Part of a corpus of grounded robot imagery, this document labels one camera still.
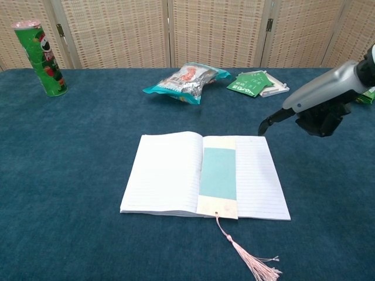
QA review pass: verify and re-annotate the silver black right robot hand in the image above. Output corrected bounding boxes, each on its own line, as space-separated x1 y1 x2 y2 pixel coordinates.
257 60 367 138

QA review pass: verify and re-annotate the teal cream bookmark pink tassel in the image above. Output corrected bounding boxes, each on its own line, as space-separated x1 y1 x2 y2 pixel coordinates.
196 135 284 281

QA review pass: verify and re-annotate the white notebook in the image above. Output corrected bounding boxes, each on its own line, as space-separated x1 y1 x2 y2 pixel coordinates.
120 131 292 221

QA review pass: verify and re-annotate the green noodle snack bag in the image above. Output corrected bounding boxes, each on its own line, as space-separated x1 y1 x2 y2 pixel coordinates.
356 87 375 105

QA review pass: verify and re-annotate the green paper packet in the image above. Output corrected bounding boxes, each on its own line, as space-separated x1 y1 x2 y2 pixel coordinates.
226 71 275 98

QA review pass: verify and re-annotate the teal silver snack bag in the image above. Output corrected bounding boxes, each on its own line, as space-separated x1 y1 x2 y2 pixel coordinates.
142 61 233 105

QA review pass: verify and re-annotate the woven bamboo folding screen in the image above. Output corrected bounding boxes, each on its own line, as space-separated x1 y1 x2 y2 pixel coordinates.
0 0 375 71

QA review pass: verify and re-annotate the green Pringles can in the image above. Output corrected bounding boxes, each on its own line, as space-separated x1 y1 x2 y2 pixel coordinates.
11 19 69 98

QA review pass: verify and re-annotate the dark teal table cloth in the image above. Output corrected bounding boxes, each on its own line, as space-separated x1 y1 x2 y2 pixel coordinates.
0 67 375 281

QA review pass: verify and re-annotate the white plastic frame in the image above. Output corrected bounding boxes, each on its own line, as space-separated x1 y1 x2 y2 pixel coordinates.
259 69 291 98

